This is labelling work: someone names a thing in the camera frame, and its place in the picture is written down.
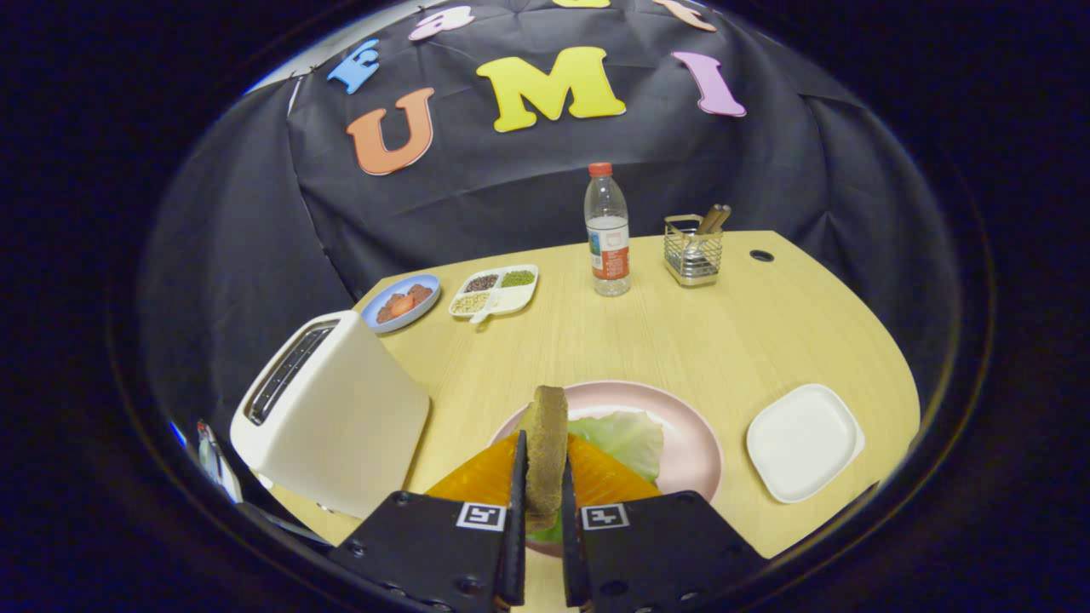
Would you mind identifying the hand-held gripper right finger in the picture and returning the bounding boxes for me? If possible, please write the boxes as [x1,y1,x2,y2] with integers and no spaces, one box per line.
[560,434,767,612]

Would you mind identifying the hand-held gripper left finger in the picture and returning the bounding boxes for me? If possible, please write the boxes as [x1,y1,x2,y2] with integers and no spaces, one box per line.
[328,430,529,610]

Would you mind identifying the green lettuce leaf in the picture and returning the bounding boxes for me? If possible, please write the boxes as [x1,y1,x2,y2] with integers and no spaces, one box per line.
[528,411,665,546]

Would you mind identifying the brown toasted bread slice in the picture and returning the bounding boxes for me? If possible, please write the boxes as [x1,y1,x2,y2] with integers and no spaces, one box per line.
[518,385,570,533]

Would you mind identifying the pink round plate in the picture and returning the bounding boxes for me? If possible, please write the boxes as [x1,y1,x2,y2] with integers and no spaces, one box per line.
[490,380,725,559]

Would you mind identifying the white toaster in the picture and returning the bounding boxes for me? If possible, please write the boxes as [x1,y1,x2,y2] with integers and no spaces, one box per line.
[230,310,432,520]

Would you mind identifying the white square plate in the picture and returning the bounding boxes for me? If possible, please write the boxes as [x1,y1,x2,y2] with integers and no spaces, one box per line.
[746,383,866,504]

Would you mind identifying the blue plate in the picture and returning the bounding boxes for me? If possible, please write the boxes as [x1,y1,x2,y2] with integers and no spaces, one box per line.
[361,273,442,334]

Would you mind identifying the red tomato slices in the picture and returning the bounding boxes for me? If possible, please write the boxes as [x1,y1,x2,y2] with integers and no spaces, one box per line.
[376,284,433,323]

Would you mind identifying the white divided tray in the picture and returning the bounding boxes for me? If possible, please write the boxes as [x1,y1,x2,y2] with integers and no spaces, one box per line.
[449,264,540,324]

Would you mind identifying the clear bottle with red cap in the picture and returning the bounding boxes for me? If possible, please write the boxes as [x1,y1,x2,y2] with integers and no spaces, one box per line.
[584,163,632,297]

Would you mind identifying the black backdrop cloth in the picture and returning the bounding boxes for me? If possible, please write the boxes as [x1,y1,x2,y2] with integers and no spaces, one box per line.
[141,0,959,427]

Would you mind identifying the metal wire utensil basket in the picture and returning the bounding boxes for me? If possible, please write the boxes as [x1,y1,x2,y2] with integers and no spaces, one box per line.
[663,215,725,287]

